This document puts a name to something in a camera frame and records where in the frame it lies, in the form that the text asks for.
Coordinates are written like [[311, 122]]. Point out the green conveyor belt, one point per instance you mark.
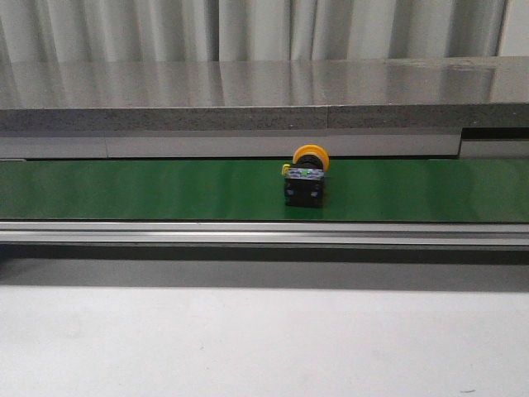
[[479, 203]]

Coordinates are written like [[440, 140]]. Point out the grey stone countertop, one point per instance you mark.
[[451, 107]]

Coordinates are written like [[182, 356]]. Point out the yellow push button switch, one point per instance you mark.
[[304, 177]]

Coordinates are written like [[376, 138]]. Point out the white curtain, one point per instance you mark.
[[63, 31]]

